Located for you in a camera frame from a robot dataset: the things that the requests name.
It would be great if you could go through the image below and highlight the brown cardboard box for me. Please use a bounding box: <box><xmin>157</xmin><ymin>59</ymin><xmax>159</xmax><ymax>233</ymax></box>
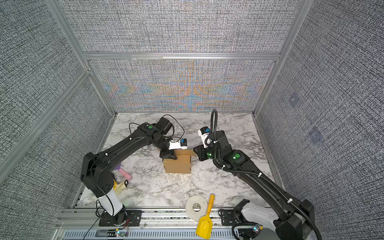
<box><xmin>163</xmin><ymin>150</ymin><xmax>197</xmax><ymax>174</ymax></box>

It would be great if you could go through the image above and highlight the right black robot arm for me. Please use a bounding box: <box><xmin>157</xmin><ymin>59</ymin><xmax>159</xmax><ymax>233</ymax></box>
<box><xmin>193</xmin><ymin>127</ymin><xmax>322</xmax><ymax>240</ymax></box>

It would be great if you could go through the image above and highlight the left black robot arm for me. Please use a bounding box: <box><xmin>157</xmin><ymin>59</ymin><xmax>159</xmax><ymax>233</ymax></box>
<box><xmin>80</xmin><ymin>117</ymin><xmax>177</xmax><ymax>226</ymax></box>

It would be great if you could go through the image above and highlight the yellow work glove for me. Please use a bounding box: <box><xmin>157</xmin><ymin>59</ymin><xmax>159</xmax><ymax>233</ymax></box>
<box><xmin>113</xmin><ymin>180</ymin><xmax>129</xmax><ymax>194</ymax></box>

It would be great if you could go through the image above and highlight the white tape roll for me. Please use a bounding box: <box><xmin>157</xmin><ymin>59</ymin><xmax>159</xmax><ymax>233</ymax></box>
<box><xmin>185</xmin><ymin>195</ymin><xmax>208</xmax><ymax>222</ymax></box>

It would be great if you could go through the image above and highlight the yellow plastic toy shovel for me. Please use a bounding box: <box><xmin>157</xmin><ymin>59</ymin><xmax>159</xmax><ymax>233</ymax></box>
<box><xmin>196</xmin><ymin>194</ymin><xmax>215</xmax><ymax>240</ymax></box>

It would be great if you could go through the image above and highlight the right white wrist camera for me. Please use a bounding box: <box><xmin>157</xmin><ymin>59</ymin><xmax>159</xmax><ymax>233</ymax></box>
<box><xmin>198</xmin><ymin>127</ymin><xmax>211</xmax><ymax>149</ymax></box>

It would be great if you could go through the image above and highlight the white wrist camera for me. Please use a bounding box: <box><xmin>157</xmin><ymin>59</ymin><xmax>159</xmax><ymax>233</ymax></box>
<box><xmin>198</xmin><ymin>127</ymin><xmax>211</xmax><ymax>149</ymax></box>
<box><xmin>169</xmin><ymin>139</ymin><xmax>188</xmax><ymax>150</ymax></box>

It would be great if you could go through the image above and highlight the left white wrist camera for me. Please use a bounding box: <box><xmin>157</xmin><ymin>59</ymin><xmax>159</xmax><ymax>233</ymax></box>
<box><xmin>169</xmin><ymin>139</ymin><xmax>188</xmax><ymax>150</ymax></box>

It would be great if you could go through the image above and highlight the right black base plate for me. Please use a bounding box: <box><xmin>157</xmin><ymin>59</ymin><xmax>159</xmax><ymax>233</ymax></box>
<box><xmin>218</xmin><ymin>209</ymin><xmax>246</xmax><ymax>226</ymax></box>

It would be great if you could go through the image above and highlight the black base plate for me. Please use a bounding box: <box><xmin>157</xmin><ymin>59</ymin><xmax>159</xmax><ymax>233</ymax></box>
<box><xmin>218</xmin><ymin>209</ymin><xmax>246</xmax><ymax>226</ymax></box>
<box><xmin>99</xmin><ymin>210</ymin><xmax>143</xmax><ymax>228</ymax></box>

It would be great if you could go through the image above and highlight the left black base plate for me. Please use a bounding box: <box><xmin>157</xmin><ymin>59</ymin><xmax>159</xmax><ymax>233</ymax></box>
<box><xmin>99</xmin><ymin>210</ymin><xmax>143</xmax><ymax>228</ymax></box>

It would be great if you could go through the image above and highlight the aluminium front frame rail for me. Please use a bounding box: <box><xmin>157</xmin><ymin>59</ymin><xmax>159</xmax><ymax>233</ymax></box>
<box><xmin>50</xmin><ymin>207</ymin><xmax>254</xmax><ymax>240</ymax></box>

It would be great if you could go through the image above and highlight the right black cable conduit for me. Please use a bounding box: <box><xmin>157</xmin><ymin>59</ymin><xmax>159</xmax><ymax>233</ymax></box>
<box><xmin>209</xmin><ymin>109</ymin><xmax>322</xmax><ymax>240</ymax></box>

